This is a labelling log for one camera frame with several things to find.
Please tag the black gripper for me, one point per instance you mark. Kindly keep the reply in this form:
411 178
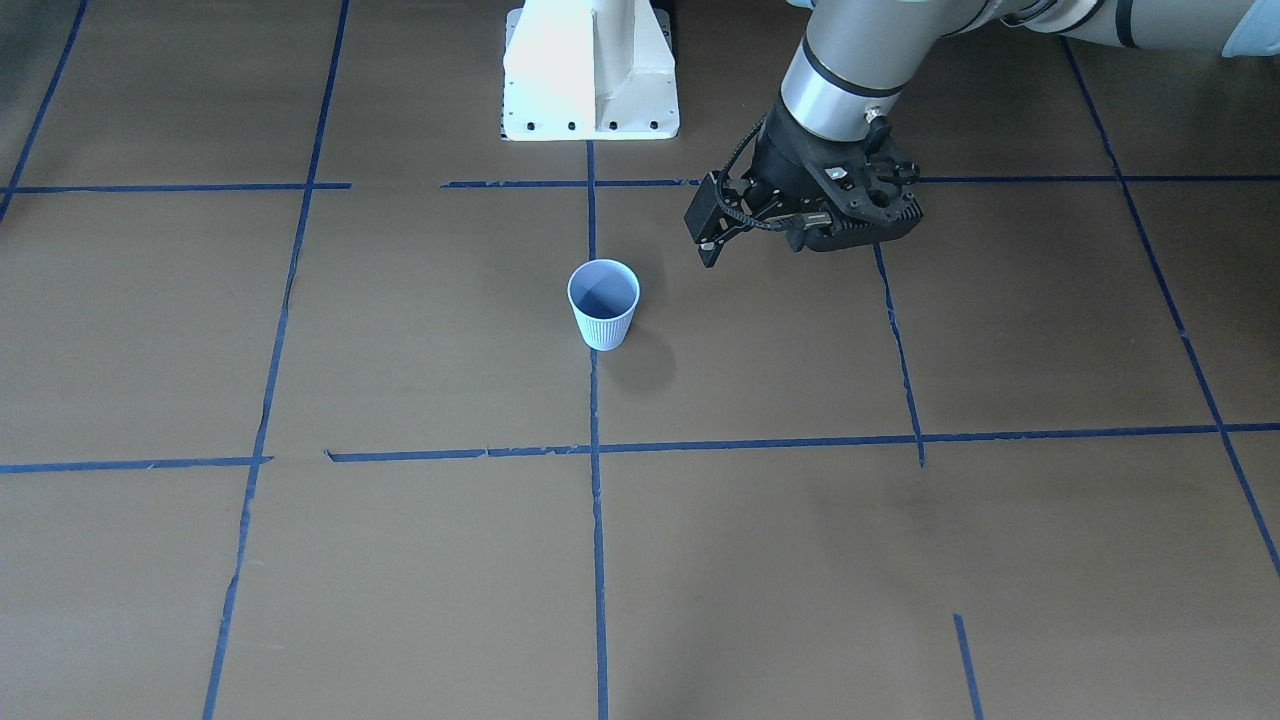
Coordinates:
779 163

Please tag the light blue ribbed cup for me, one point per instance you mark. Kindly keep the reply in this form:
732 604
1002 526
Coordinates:
604 295

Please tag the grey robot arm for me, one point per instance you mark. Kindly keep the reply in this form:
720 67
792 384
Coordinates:
856 57

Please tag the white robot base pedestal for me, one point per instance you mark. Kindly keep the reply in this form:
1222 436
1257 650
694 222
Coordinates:
589 71

